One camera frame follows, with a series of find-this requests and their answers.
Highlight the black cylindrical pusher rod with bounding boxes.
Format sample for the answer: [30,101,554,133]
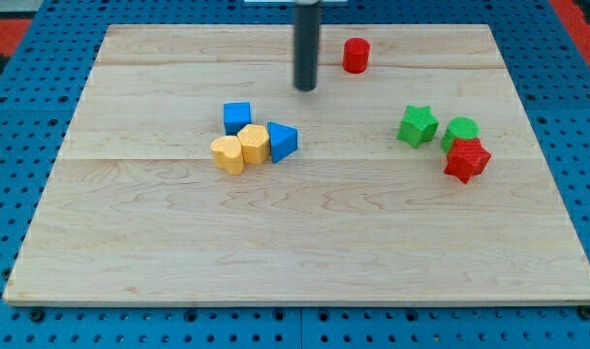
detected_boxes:
[294,0,322,92]

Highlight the yellow hexagon block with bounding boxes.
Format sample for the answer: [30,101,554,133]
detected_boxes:
[237,124,270,165]

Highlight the yellow heart block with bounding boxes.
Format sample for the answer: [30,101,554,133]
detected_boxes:
[210,136,244,175]

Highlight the red cylinder block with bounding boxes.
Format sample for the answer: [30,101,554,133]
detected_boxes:
[342,37,371,74]

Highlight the blue cube block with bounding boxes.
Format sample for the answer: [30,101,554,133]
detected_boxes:
[223,102,252,136]

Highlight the blue triangle block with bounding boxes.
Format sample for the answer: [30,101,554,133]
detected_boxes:
[267,122,298,163]

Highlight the green star block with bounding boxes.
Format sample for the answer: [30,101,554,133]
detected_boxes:
[396,105,439,148]

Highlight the green cylinder block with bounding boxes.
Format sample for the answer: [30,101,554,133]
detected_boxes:
[441,116,480,153]

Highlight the light wooden board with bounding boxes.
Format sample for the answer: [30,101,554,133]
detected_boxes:
[3,24,590,307]

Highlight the red star block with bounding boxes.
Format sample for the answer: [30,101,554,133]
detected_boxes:
[444,138,492,184]

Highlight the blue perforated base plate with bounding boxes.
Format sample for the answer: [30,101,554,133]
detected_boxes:
[0,0,590,348]

